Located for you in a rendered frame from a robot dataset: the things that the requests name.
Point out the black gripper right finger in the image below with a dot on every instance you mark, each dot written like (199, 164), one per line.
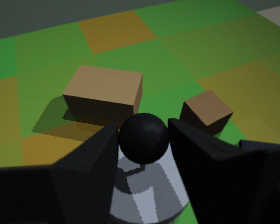
(225, 184)

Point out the black flat bar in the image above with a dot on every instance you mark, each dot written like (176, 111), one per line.
(251, 145)

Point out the brown cube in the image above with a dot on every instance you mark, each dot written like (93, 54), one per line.
(207, 112)

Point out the glass french press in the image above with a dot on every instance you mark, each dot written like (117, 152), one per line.
(148, 188)

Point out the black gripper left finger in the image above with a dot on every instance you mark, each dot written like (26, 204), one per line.
(76, 189)

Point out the tan rectangular block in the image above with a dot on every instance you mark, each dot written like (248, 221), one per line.
(104, 93)

